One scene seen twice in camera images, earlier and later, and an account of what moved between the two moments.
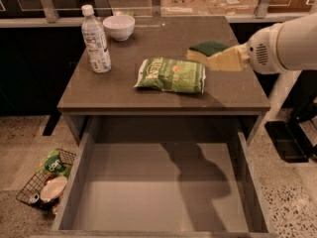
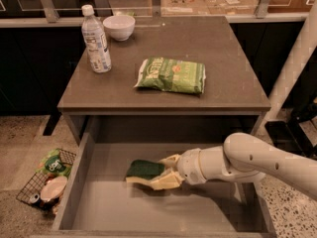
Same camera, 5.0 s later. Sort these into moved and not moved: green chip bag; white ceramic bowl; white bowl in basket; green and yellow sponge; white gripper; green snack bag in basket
Moved: white gripper; green and yellow sponge
Not moved: white ceramic bowl; green snack bag in basket; white bowl in basket; green chip bag
